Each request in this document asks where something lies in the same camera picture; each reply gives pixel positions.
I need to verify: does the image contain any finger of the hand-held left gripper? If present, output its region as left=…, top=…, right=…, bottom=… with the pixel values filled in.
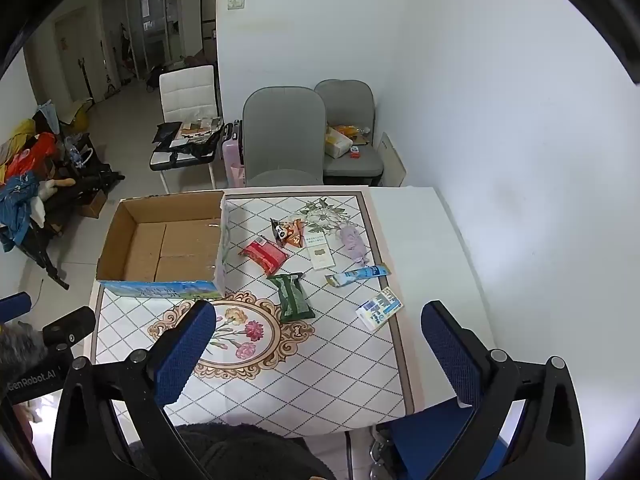
left=0, top=292, right=32, bottom=321
left=42, top=306, right=97, bottom=347

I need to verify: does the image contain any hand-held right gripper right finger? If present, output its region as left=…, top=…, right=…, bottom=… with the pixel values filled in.
left=421, top=301, right=587, bottom=480

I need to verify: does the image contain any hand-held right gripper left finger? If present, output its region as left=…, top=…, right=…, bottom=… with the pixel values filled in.
left=51, top=299, right=218, bottom=480

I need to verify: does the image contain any white and blue tissue pack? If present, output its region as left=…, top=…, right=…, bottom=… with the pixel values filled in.
left=356, top=287, right=404, bottom=332

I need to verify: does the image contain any blue tube packet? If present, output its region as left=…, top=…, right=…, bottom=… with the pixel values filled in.
left=325, top=264, right=392, bottom=288

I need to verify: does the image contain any green tissue packet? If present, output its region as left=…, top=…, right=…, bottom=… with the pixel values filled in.
left=266, top=272, right=316, bottom=324

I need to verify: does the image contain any red snack packet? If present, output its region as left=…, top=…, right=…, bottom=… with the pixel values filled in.
left=238, top=236, right=290, bottom=276

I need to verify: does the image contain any purple cloth pouch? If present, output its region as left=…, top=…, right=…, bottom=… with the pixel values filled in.
left=336, top=224, right=371, bottom=266

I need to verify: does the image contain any orange and black snack packet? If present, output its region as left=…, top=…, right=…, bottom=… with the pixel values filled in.
left=270, top=215, right=306, bottom=249

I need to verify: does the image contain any white cigarette box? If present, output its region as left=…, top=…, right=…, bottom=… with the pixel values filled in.
left=306, top=231, right=335, bottom=272

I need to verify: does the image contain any person's left forearm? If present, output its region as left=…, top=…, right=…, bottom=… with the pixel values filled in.
left=0, top=322, right=48, bottom=377

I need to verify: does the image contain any blue office chair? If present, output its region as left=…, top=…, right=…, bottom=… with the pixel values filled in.
left=370, top=395, right=516, bottom=480

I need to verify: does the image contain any blue cloth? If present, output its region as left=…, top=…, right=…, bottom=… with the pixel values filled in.
left=0, top=170, right=42, bottom=252

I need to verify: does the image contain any person's dark fleece clothing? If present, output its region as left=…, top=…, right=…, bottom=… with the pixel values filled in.
left=127, top=422, right=337, bottom=480

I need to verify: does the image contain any small cardboard box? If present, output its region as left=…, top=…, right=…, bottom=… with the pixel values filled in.
left=80, top=191, right=109, bottom=219

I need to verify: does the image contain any floral patterned table mat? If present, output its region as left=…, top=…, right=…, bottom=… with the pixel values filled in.
left=90, top=186, right=426, bottom=437

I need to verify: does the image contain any beige plush toy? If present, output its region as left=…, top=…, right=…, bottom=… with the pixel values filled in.
left=36, top=176, right=77, bottom=202

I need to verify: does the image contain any black bench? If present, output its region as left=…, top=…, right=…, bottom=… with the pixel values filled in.
left=15, top=132, right=126, bottom=291

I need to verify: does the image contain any red cloth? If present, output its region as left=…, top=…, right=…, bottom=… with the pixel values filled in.
left=6, top=132, right=59, bottom=177

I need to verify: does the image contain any yellow cloth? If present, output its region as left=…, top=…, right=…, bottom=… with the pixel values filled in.
left=0, top=119, right=39, bottom=152

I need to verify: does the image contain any yellow bag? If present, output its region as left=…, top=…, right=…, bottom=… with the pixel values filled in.
left=72, top=105, right=94, bottom=134

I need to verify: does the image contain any white board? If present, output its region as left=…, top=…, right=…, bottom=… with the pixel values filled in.
left=377, top=132, right=407, bottom=187

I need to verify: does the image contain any pink suitcase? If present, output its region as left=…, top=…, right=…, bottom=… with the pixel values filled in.
left=221, top=132, right=246, bottom=188

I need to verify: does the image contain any stack of papers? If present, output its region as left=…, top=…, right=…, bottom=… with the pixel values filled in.
left=180, top=117, right=224, bottom=139

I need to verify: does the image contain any grey chair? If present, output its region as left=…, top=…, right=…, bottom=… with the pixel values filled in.
left=314, top=79, right=385, bottom=186
left=242, top=86, right=328, bottom=188

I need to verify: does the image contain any wooden door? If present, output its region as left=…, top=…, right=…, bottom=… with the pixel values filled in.
left=52, top=7, right=94, bottom=104

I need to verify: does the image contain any white padded chair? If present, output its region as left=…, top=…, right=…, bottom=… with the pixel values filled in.
left=150, top=65, right=223, bottom=194

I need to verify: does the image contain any black floor bag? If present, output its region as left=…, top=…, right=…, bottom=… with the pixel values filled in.
left=145, top=65, right=172, bottom=92

